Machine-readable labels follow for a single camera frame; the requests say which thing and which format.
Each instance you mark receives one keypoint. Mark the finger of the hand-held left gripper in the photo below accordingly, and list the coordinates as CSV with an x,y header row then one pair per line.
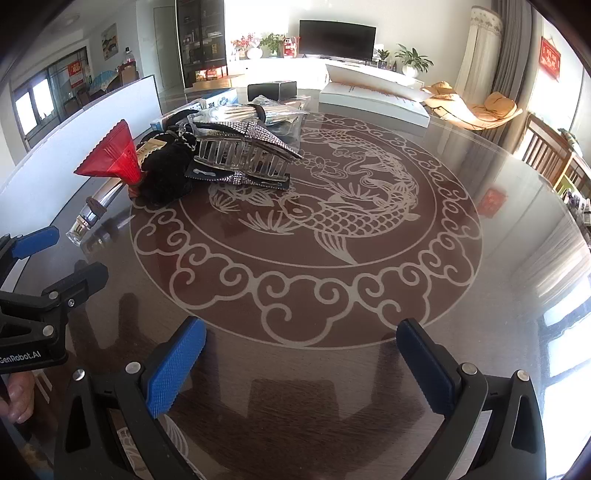
x,y
87,277
37,242

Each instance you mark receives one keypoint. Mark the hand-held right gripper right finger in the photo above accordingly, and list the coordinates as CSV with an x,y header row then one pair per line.
x,y
429,369

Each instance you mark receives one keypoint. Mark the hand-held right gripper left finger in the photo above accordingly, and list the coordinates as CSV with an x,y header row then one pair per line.
x,y
175,367

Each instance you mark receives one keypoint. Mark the clear glass bottle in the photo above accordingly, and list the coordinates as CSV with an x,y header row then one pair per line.
x,y
87,217

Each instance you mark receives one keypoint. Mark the red shuttlecock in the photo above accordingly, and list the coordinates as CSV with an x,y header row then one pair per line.
x,y
113,154

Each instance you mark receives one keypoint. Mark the large white cardboard box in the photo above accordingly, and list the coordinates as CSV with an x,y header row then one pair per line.
x,y
92,120

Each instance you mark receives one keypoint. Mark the rhinestone hair claw clip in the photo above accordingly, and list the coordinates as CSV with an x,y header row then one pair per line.
x,y
244,152

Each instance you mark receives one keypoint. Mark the blue white carton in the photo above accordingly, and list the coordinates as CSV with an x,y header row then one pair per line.
x,y
221,98

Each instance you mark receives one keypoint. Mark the cotton swab packet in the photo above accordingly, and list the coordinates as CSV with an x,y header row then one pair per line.
x,y
272,113

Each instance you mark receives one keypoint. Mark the small black box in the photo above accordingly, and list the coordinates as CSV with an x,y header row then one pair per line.
x,y
272,90

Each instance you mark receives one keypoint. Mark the person's left hand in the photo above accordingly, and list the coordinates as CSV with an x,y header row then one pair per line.
x,y
21,397

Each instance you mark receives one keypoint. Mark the dining table with blue cloth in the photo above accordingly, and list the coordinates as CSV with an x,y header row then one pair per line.
x,y
104,81

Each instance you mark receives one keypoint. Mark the wooden dining chair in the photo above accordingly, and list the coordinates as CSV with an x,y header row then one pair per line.
x,y
128,74

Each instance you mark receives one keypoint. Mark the orange gift boxes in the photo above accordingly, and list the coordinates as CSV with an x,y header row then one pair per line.
x,y
212,74

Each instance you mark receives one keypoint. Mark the wooden slatted chair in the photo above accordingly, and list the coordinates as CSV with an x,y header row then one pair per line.
x,y
547,147

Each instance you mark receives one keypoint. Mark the dark glass display cabinet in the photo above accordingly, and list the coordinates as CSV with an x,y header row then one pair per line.
x,y
201,41

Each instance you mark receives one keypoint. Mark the lounge chair with orange cushion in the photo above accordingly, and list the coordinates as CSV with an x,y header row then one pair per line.
x,y
485,108

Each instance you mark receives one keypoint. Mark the flat white box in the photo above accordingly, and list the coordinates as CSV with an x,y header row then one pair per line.
x,y
369,99

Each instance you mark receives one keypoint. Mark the red flowers in white vase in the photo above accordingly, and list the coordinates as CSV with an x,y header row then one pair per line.
x,y
247,46

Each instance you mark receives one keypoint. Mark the white television cabinet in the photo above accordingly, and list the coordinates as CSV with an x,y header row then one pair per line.
x,y
300,69

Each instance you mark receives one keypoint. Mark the green potted plant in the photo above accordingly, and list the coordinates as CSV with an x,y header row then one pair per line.
x,y
273,44

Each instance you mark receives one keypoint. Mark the red gift bag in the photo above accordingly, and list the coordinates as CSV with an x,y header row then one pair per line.
x,y
290,47

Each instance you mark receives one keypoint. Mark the leafy plant in white pot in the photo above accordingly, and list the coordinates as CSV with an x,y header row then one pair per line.
x,y
413,60

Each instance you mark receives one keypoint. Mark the grey curtain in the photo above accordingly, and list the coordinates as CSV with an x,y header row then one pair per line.
x,y
510,69

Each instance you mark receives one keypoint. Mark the small potted plant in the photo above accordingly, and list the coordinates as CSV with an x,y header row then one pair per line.
x,y
383,55

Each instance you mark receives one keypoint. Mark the white covered standing air conditioner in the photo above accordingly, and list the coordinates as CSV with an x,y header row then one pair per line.
x,y
480,55

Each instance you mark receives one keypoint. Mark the black television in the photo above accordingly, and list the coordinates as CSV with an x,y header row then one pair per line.
x,y
337,39

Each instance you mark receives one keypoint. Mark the framed wall painting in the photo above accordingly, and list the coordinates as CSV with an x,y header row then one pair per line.
x,y
109,41

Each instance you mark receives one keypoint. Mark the red wall hanging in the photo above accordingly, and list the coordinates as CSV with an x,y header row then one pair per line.
x,y
550,57

